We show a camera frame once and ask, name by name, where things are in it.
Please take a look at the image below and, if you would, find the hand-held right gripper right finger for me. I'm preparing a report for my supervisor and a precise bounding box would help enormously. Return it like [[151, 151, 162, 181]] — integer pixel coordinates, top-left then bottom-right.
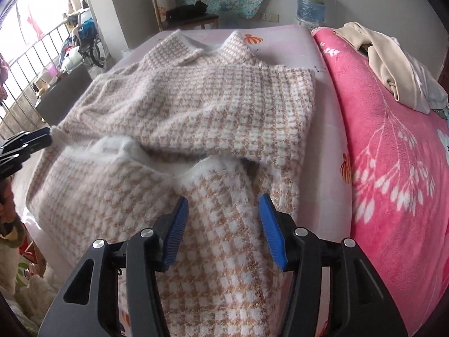
[[258, 193, 409, 337]]

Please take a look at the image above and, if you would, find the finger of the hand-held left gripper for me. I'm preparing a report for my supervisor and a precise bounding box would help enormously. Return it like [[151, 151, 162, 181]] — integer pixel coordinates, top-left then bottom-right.
[[0, 136, 54, 180], [0, 128, 53, 152]]

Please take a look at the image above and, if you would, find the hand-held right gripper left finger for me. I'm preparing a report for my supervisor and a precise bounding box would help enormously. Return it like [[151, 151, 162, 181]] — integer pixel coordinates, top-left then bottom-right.
[[38, 196, 190, 337]]

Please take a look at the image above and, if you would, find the beige houndstooth knit coat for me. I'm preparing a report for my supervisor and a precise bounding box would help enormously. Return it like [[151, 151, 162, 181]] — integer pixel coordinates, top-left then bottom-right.
[[25, 30, 318, 337]]

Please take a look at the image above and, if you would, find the person's left forearm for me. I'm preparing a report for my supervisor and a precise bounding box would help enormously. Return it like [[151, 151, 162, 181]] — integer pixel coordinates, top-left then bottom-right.
[[0, 177, 25, 250]]

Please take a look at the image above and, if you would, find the beige clothes pile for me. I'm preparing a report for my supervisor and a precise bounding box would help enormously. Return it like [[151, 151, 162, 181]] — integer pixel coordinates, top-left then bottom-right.
[[335, 21, 449, 115]]

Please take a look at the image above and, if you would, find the metal balcony railing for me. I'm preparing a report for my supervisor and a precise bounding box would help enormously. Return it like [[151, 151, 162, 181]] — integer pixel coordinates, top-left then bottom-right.
[[0, 24, 71, 137]]

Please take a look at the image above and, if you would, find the light pink printed bed sheet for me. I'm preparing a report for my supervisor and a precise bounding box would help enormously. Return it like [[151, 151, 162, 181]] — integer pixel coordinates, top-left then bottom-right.
[[21, 24, 355, 337]]

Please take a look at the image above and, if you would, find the wheelchair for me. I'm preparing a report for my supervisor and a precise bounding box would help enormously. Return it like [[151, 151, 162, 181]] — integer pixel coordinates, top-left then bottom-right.
[[75, 9, 106, 69]]

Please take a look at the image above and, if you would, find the pink floral fleece blanket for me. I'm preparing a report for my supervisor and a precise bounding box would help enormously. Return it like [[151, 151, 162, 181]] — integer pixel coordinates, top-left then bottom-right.
[[311, 26, 449, 337]]

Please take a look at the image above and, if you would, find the white fleece garment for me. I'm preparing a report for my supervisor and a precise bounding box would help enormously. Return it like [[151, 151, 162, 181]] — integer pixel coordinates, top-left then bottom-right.
[[14, 267, 60, 327]]

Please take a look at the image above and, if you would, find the black clothing bundle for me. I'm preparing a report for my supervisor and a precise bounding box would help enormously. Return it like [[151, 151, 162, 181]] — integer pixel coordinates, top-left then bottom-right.
[[166, 0, 209, 22]]

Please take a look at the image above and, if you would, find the wooden chair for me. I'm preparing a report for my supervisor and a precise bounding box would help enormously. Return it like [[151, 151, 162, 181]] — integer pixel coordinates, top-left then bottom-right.
[[146, 0, 220, 32]]

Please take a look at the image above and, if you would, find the blue water jug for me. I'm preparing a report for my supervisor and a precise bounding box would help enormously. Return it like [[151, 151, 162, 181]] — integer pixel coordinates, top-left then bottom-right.
[[296, 0, 328, 30]]

